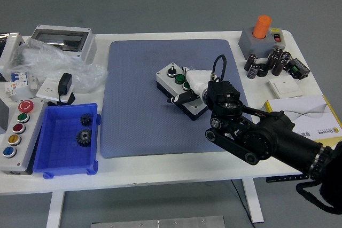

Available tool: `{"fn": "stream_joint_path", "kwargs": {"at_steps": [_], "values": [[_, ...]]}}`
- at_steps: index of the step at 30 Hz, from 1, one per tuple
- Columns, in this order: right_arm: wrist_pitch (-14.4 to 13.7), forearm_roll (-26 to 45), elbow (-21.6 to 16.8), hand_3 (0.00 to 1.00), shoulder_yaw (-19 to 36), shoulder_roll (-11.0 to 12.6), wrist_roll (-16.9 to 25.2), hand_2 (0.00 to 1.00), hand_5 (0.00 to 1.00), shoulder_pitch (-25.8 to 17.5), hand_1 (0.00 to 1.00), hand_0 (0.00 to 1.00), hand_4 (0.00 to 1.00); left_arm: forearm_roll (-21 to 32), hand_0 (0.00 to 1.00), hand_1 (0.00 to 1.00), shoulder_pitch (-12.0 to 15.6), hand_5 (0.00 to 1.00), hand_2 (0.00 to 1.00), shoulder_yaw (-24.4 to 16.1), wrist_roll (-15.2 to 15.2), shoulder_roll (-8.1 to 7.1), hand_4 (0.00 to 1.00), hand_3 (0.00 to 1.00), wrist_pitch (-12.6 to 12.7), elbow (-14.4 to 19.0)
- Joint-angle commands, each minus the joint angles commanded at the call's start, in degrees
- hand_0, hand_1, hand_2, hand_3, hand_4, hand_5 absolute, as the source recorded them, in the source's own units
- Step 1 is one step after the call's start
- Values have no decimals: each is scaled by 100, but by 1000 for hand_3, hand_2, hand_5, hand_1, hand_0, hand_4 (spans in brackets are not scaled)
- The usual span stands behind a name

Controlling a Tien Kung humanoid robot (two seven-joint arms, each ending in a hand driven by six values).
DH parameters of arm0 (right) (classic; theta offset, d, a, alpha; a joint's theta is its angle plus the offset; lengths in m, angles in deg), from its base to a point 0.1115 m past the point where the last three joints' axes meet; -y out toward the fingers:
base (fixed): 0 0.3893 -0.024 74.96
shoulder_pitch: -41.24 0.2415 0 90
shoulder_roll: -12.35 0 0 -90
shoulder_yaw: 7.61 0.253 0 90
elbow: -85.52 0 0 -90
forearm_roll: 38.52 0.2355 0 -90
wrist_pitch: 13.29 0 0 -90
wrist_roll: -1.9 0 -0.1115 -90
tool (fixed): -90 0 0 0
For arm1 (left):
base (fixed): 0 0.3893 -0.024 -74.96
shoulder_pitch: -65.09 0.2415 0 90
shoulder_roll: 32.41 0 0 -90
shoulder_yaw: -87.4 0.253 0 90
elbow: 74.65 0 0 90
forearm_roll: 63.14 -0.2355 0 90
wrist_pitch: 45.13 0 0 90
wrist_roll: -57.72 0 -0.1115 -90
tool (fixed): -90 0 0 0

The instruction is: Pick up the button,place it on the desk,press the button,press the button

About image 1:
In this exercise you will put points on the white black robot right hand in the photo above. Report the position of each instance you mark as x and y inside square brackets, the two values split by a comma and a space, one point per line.
[197, 79]

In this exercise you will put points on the grey four-button control box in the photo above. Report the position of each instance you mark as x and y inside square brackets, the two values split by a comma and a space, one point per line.
[163, 78]

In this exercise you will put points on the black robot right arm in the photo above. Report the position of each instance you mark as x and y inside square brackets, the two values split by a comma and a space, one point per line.
[280, 137]

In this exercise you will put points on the grey five-button control box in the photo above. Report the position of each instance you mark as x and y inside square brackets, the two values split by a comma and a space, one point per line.
[29, 134]

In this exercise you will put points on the black capacitor with silver stripe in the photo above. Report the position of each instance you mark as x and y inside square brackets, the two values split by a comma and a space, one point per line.
[253, 71]

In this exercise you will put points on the grey-blue padded mat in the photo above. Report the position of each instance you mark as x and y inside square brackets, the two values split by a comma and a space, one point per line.
[133, 83]

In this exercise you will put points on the orange cylinder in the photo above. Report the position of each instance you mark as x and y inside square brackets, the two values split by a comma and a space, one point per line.
[262, 26]

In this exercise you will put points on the black module with green terminals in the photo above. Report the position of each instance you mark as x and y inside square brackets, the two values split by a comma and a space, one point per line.
[299, 69]

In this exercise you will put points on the white yellow cardboard box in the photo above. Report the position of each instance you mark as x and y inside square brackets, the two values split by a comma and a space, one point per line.
[307, 110]

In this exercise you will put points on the small black gear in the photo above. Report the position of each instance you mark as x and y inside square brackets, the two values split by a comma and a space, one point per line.
[86, 120]

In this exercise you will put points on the large black gear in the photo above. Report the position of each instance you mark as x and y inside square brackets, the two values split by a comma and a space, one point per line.
[84, 138]

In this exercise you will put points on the black table control panel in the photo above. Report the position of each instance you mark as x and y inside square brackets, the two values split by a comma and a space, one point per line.
[280, 179]

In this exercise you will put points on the white table leg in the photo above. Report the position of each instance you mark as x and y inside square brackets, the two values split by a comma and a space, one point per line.
[253, 201]
[54, 209]

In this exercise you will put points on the clear plastic bag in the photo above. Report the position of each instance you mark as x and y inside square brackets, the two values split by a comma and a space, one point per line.
[53, 59]

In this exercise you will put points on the grey metal plate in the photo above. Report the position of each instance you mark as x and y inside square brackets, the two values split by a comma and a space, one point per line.
[160, 222]

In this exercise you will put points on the blue plastic bin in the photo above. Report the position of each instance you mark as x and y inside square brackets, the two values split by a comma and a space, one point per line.
[61, 145]

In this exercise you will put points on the white circuit breaker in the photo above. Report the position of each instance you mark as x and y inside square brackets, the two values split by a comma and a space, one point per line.
[18, 78]

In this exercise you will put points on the grey switch box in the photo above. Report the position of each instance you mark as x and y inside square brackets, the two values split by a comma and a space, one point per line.
[248, 45]

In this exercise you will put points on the white wall switch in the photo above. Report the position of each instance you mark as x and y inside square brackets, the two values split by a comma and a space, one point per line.
[286, 86]

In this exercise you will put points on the red black rocker switch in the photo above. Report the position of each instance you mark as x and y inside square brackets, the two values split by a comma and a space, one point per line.
[276, 37]

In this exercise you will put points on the grey enclosure with clear lid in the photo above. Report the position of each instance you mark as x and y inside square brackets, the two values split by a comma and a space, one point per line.
[88, 49]

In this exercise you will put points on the white wall socket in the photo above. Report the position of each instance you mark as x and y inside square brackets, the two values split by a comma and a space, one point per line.
[46, 89]

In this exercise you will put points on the white electrical enclosure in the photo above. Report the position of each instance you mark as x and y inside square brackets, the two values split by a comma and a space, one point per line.
[10, 43]

